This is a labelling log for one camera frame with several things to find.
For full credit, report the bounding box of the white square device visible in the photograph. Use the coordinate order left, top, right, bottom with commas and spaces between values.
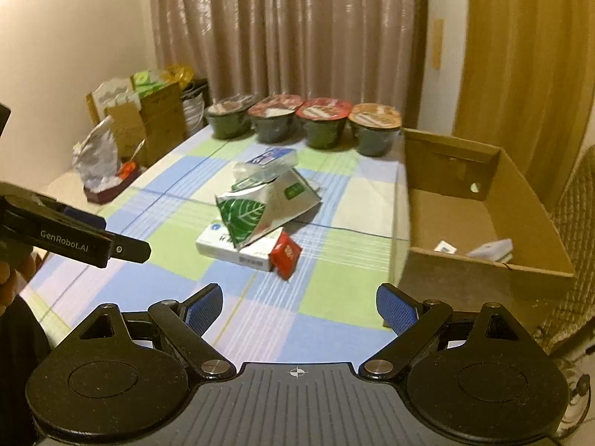
466, 239, 513, 263

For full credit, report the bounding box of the red snack packet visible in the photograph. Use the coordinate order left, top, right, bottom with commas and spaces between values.
269, 230, 303, 280

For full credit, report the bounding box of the silver green leaf tea bag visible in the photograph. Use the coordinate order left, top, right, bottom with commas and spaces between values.
215, 168, 322, 251

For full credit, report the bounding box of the tall white barcode box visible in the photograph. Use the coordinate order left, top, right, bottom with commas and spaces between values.
435, 240, 457, 255

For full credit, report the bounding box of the person's left hand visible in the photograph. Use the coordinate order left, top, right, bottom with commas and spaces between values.
0, 248, 44, 315

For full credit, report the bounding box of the flat white box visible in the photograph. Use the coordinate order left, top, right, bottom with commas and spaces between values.
196, 220, 282, 272

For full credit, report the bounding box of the silver foil bag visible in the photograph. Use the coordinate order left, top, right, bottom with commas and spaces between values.
73, 116, 122, 193

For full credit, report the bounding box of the checkered tablecloth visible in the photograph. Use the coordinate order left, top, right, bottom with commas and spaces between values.
23, 129, 409, 365

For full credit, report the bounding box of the cardboard box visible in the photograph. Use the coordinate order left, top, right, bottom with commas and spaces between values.
398, 129, 574, 332

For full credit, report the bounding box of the brown cardboard boxes stack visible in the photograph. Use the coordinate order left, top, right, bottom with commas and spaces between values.
86, 65, 211, 167

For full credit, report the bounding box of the clear plastic blister package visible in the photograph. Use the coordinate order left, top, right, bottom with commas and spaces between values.
231, 147, 299, 191

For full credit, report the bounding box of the dark-lid noodle bowl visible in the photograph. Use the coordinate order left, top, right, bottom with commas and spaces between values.
205, 94, 258, 140

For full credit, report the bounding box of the wicker chair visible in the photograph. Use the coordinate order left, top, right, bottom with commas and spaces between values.
534, 147, 595, 353

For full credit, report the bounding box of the red-lid noodle bowl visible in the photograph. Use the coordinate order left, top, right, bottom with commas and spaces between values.
247, 94, 303, 144
296, 98, 352, 149

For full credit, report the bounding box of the orange-lid noodle bowl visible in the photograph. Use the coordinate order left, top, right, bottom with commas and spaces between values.
348, 103, 402, 157

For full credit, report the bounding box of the beige curtain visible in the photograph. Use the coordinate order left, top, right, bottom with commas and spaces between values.
150, 0, 428, 127

